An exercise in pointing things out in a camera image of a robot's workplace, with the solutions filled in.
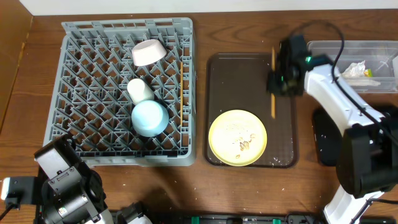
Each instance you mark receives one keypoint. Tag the pink bowl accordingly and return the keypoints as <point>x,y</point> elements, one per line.
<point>148,52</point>

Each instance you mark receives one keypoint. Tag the white tissue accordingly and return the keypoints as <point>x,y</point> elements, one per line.
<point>354,75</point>

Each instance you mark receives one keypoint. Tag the dark brown serving tray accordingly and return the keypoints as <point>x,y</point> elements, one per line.
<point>239,82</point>

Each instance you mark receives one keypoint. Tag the clear plastic bin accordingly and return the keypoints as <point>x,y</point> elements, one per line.
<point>379,55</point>

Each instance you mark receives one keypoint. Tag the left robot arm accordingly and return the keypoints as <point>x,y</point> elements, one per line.
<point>72,192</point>

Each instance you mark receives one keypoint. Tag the green snack wrapper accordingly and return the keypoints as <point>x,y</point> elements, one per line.
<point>368,73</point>

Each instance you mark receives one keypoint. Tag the light blue saucer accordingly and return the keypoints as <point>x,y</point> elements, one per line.
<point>149,118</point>

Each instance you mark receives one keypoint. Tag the white cup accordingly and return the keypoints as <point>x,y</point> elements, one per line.
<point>139,91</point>

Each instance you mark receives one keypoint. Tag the grey plastic dish rack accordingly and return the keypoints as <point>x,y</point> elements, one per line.
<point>90,98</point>

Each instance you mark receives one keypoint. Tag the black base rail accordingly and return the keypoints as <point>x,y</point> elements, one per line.
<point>138,213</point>

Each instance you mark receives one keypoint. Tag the black tray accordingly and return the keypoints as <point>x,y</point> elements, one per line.
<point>326,137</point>

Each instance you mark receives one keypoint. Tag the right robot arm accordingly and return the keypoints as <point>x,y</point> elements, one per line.
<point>358,189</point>

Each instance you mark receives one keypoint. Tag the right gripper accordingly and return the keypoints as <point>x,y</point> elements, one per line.
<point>277,79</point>

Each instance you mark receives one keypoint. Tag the wooden chopstick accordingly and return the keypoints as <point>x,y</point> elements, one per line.
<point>181,94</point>
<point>272,95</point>

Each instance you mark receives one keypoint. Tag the yellow plate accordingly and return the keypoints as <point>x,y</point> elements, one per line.
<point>237,138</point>

